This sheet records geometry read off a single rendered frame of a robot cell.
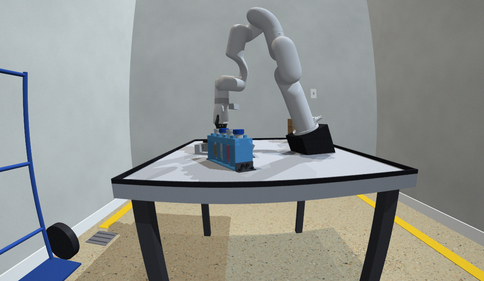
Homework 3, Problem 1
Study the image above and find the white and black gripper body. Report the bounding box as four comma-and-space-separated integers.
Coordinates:
213, 103, 229, 124

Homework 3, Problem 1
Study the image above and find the black table edge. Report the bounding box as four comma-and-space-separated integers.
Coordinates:
111, 139, 418, 188

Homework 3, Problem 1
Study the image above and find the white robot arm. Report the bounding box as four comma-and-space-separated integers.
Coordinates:
215, 7, 322, 135

